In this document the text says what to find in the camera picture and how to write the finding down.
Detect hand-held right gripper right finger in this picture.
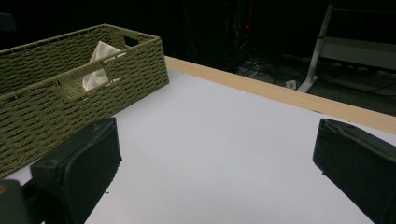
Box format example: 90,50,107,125
312,118,396,224

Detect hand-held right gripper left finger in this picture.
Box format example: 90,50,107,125
29,117,123,224

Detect green woven basket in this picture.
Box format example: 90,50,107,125
0,23,170,179

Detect white cloth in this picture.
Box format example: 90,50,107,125
81,40,127,92

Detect white metal stand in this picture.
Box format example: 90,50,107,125
297,3,396,93

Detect black floor cables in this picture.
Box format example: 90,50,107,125
230,31,396,94

